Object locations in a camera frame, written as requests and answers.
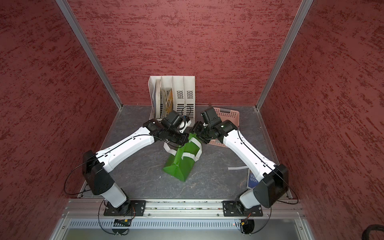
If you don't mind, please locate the green insulated delivery bag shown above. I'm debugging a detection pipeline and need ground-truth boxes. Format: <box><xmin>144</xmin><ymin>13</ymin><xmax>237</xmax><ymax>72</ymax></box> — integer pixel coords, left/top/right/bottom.
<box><xmin>163</xmin><ymin>133</ymin><xmax>202</xmax><ymax>182</ymax></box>

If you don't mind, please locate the pink perforated plastic basket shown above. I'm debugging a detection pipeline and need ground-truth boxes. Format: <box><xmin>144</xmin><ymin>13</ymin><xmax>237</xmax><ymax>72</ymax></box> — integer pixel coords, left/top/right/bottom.
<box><xmin>208</xmin><ymin>107</ymin><xmax>241</xmax><ymax>148</ymax></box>

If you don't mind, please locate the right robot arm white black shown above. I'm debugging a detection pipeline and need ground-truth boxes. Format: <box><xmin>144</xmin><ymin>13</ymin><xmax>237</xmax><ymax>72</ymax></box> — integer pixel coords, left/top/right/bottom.
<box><xmin>191</xmin><ymin>107</ymin><xmax>289</xmax><ymax>215</ymax></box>

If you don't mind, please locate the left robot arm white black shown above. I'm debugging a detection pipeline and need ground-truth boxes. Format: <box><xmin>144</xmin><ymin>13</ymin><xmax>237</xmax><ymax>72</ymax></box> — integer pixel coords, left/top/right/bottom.
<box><xmin>82</xmin><ymin>111</ymin><xmax>192</xmax><ymax>216</ymax></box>

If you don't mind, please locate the yellow book in organizer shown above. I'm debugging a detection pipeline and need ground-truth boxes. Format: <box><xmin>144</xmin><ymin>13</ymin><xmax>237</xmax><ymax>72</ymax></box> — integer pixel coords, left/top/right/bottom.
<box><xmin>165</xmin><ymin>89</ymin><xmax>174</xmax><ymax>115</ymax></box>

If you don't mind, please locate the white file organizer rack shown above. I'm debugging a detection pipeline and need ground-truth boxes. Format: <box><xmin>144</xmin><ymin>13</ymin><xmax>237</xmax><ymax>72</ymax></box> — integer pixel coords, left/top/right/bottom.
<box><xmin>148</xmin><ymin>76</ymin><xmax>196</xmax><ymax>124</ymax></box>

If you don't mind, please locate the small white paper strip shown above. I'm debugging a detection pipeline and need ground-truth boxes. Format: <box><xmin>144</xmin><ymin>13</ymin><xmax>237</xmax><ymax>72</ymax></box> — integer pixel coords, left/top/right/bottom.
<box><xmin>228</xmin><ymin>166</ymin><xmax>248</xmax><ymax>171</ymax></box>

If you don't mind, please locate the blue paperback book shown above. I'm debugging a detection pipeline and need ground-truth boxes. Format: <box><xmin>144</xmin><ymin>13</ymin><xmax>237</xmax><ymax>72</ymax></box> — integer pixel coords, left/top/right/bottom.
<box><xmin>247</xmin><ymin>169</ymin><xmax>259</xmax><ymax>189</ymax></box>

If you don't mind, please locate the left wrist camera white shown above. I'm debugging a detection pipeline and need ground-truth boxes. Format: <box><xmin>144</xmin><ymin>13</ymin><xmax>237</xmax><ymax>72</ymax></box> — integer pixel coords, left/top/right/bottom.
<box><xmin>178</xmin><ymin>116</ymin><xmax>192</xmax><ymax>133</ymax></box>

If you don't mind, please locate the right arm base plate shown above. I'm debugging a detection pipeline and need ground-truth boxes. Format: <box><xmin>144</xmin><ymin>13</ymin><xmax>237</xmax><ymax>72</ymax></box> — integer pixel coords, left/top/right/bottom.
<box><xmin>222</xmin><ymin>201</ymin><xmax>263</xmax><ymax>217</ymax></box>

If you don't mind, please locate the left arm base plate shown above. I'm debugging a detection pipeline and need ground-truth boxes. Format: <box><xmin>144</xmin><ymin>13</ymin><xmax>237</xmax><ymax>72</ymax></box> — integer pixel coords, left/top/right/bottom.
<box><xmin>104</xmin><ymin>200</ymin><xmax>147</xmax><ymax>217</ymax></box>

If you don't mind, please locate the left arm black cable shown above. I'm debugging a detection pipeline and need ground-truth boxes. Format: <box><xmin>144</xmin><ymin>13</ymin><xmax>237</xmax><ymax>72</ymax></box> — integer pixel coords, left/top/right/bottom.
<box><xmin>63</xmin><ymin>105</ymin><xmax>194</xmax><ymax>236</ymax></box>

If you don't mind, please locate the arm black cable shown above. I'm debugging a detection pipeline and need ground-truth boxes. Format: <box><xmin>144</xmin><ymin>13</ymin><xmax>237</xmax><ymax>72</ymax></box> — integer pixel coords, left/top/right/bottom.
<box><xmin>236</xmin><ymin>125</ymin><xmax>300</xmax><ymax>235</ymax></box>
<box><xmin>63</xmin><ymin>105</ymin><xmax>194</xmax><ymax>236</ymax></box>

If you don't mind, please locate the aluminium mounting rail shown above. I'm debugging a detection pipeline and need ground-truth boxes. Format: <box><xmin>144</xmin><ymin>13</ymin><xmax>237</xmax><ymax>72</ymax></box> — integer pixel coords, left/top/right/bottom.
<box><xmin>60</xmin><ymin>198</ymin><xmax>307</xmax><ymax>220</ymax></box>

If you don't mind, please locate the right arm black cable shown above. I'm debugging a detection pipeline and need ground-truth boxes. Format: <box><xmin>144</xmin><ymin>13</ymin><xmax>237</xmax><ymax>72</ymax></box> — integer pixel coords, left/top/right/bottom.
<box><xmin>236</xmin><ymin>125</ymin><xmax>300</xmax><ymax>235</ymax></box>

